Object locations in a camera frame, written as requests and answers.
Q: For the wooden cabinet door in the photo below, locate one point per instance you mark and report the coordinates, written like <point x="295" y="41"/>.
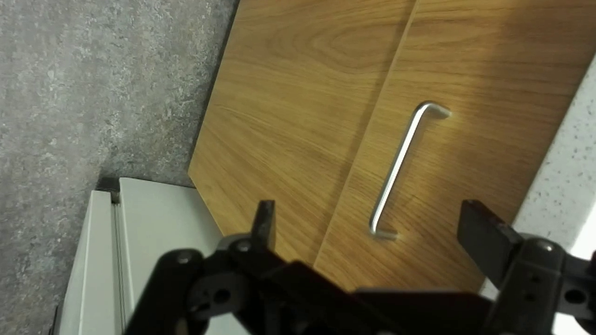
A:
<point x="280" y="112"/>

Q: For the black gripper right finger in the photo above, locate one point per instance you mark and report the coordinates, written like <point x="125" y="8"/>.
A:
<point x="490" y="242"/>

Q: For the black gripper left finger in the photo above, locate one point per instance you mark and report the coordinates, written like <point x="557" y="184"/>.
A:
<point x="263" y="223"/>

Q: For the white speckled countertop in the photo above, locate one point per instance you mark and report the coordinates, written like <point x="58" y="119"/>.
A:
<point x="570" y="173"/>

